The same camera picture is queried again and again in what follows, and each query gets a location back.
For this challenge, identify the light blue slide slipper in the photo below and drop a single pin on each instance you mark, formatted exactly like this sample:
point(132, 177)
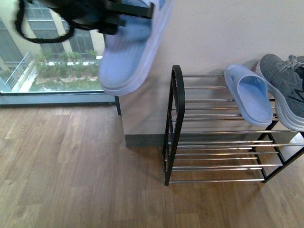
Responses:
point(129, 54)
point(250, 92)

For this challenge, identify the grey knit sneaker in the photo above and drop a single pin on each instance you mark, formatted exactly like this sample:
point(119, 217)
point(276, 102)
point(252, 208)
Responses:
point(285, 81)

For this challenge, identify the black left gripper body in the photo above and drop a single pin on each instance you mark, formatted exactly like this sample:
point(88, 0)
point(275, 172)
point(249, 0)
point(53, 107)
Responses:
point(85, 14)

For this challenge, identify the window frame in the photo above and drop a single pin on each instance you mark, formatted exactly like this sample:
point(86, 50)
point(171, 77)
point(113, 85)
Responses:
point(48, 74)

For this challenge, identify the black metal shoe rack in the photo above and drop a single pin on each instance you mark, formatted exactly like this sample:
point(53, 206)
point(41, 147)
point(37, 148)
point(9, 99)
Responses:
point(207, 156)

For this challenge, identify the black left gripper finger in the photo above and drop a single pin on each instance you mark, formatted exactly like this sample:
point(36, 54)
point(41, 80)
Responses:
point(115, 21)
point(130, 10)

